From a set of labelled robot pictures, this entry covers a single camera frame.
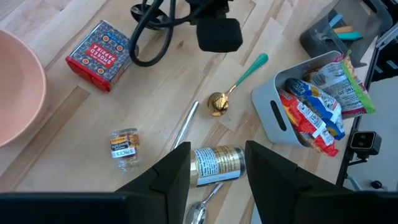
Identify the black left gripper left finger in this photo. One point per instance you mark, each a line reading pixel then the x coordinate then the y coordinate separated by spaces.
pixel 161 193

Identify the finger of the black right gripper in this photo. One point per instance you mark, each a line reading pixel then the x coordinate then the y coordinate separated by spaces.
pixel 219 35

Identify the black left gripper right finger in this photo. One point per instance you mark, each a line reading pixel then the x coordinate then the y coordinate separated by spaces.
pixel 280 193

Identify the gold label spice jar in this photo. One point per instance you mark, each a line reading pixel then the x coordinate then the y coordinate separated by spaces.
pixel 217 165

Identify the red ramen packet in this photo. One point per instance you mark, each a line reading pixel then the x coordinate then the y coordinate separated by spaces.
pixel 304 124

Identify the light grey plastic bin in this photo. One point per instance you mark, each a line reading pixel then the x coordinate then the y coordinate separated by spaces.
pixel 270 105

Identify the blue ramen packet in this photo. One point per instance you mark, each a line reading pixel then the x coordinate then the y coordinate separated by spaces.
pixel 320 102

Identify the shrimp ramen packet green edge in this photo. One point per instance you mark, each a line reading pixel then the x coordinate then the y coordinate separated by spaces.
pixel 339 84

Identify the dark grey plastic bin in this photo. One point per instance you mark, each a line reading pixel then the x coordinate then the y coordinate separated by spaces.
pixel 367 15

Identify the small glass spice jar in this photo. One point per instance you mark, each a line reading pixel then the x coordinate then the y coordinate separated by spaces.
pixel 124 149

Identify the smoked paprika tin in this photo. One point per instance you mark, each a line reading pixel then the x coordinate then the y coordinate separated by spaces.
pixel 99 56

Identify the peach plastic bowl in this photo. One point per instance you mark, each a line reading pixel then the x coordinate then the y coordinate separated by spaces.
pixel 18 87

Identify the black aluminium table frame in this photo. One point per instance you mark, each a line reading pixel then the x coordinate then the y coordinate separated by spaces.
pixel 345 161

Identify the black table-level camera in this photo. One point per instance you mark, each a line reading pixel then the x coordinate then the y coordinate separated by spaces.
pixel 365 143

